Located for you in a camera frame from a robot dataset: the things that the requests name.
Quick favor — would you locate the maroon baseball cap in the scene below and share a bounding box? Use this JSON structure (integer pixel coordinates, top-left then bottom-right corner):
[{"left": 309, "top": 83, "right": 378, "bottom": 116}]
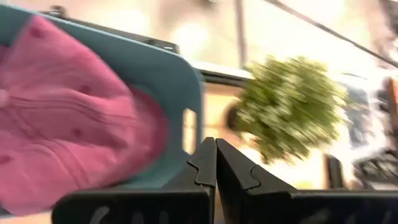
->
[{"left": 0, "top": 14, "right": 170, "bottom": 217}]

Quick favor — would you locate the clear plastic bin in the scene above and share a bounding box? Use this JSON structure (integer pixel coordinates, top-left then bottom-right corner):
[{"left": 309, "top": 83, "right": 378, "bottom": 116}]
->
[{"left": 338, "top": 73, "right": 389, "bottom": 150}]

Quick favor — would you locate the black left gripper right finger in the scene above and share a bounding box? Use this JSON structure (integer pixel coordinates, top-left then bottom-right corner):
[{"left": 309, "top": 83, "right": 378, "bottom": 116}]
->
[{"left": 216, "top": 138, "right": 398, "bottom": 224}]

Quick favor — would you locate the green potted plant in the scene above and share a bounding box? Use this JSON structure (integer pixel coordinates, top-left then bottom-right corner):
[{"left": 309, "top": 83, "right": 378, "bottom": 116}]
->
[{"left": 225, "top": 55, "right": 349, "bottom": 166}]

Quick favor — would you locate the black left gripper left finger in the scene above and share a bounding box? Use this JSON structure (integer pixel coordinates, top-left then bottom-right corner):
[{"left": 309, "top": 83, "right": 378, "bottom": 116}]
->
[{"left": 51, "top": 136, "right": 218, "bottom": 224}]

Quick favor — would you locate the teal plastic bin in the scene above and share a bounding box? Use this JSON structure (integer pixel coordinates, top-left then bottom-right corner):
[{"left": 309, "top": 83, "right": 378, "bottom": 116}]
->
[{"left": 0, "top": 4, "right": 205, "bottom": 190}]

